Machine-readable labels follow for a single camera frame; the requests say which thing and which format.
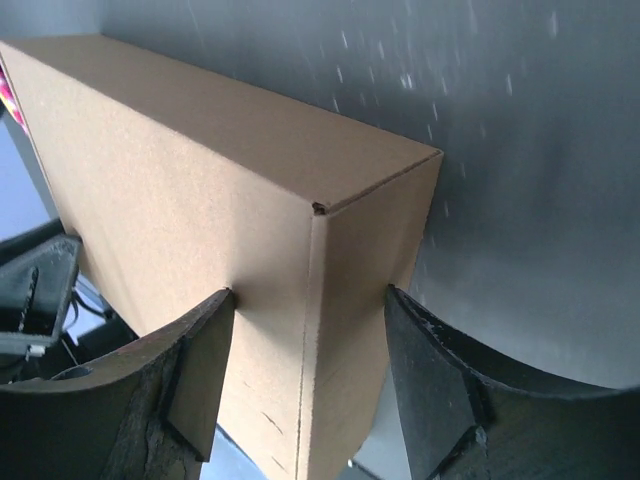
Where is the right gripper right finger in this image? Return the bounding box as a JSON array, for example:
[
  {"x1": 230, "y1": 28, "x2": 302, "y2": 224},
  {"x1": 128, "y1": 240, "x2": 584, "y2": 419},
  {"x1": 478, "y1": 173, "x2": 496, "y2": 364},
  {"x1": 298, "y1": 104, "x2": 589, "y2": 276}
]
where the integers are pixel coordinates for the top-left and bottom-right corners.
[{"x1": 384, "y1": 286, "x2": 639, "y2": 479}]

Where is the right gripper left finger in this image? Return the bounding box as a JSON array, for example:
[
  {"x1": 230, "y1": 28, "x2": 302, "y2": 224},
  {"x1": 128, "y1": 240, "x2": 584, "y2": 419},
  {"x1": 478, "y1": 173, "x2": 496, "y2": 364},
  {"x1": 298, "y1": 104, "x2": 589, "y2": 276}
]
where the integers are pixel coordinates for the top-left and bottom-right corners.
[{"x1": 1, "y1": 289, "x2": 235, "y2": 479}]

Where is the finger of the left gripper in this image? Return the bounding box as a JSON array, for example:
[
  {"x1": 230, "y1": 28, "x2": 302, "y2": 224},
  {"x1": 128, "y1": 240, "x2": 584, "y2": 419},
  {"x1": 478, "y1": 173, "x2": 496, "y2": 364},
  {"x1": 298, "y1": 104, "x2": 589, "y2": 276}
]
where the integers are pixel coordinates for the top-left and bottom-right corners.
[{"x1": 1, "y1": 235, "x2": 82, "y2": 357}]

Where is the brown cardboard box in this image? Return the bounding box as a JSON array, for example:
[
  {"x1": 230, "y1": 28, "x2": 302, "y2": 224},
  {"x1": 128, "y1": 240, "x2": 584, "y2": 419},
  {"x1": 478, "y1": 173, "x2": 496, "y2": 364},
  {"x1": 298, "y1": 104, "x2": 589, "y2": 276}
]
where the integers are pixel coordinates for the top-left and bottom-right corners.
[{"x1": 1, "y1": 35, "x2": 442, "y2": 479}]

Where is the pink flower plush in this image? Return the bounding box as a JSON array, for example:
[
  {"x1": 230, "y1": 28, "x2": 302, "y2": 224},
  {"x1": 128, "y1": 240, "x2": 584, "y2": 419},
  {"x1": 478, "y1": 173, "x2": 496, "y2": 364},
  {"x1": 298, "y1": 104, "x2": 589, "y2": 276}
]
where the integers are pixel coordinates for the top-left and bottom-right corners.
[{"x1": 0, "y1": 70, "x2": 28, "y2": 133}]

